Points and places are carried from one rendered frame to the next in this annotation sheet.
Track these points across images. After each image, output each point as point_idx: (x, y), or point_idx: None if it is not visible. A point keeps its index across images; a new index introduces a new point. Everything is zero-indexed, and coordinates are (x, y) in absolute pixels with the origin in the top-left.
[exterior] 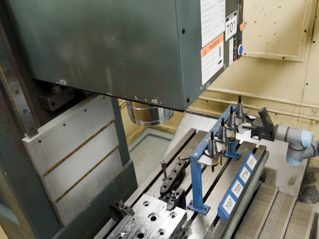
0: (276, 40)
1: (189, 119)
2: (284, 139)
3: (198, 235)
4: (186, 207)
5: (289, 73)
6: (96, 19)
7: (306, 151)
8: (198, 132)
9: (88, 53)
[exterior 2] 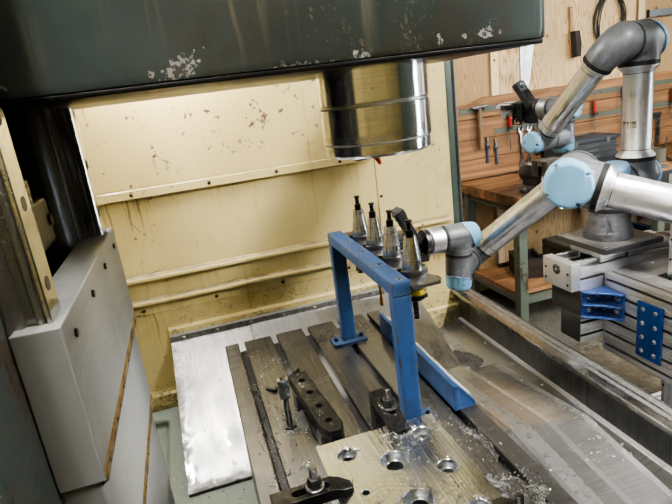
0: (322, 134)
1: (188, 350)
2: (447, 245)
3: (475, 452)
4: None
5: (352, 187)
6: None
7: (472, 259)
8: (247, 344)
9: None
